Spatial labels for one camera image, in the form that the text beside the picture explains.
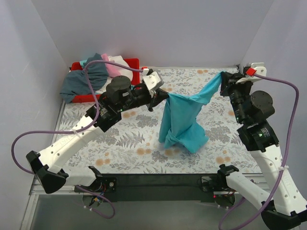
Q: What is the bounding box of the turquoise t shirt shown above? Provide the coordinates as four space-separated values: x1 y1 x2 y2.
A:
158 73 222 153

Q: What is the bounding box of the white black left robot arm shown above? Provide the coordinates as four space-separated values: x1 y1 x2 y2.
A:
26 71 168 194

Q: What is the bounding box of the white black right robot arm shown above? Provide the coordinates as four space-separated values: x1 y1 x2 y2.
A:
217 72 307 230

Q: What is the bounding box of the white t shirt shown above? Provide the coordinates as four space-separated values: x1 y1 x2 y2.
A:
95 56 133 94

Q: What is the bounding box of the red plastic bin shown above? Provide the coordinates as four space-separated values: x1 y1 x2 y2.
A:
70 53 140 103

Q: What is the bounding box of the pink t shirt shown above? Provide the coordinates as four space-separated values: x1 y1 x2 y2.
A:
101 54 121 78

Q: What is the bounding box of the floral patterned table mat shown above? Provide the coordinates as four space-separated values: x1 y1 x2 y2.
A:
47 67 263 174

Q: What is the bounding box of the dark grey t shirt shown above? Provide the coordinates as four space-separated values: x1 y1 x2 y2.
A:
60 62 109 104

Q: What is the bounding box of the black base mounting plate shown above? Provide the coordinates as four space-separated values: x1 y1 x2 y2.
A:
74 173 237 203

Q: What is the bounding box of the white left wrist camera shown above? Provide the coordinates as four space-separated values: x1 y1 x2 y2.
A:
141 68 164 91

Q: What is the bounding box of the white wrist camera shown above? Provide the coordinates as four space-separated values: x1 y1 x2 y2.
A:
141 68 164 91
236 62 267 84

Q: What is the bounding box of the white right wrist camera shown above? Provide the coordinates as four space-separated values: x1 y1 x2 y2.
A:
236 62 267 84

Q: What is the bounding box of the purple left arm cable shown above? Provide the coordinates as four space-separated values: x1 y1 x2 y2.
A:
11 60 144 219

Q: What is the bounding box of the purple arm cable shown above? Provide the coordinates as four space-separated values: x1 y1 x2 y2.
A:
11 60 144 219
218 73 299 230

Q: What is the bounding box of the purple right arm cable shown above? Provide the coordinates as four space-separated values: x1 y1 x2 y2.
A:
218 73 299 230

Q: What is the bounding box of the aluminium frame rail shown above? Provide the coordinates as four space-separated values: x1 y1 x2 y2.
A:
20 100 307 230

